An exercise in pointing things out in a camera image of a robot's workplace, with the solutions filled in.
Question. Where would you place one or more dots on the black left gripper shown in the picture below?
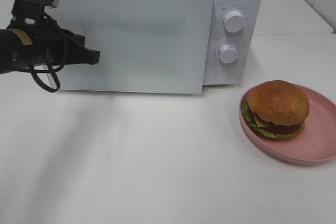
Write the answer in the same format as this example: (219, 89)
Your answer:
(43, 44)

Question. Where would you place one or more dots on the white microwave door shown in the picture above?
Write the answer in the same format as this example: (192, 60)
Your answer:
(150, 46)

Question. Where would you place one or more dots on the round door release button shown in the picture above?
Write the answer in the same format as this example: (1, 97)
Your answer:
(222, 75)

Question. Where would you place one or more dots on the white timer knob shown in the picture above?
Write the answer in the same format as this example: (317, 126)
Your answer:
(228, 53)

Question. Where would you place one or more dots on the toy hamburger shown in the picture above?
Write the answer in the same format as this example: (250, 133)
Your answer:
(276, 109)

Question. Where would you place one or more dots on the pink round plate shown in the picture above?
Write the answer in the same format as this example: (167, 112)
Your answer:
(314, 145)

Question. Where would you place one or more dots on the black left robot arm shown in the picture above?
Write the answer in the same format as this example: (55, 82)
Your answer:
(33, 38)

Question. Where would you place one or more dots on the upper white power knob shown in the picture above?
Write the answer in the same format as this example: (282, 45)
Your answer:
(234, 21)

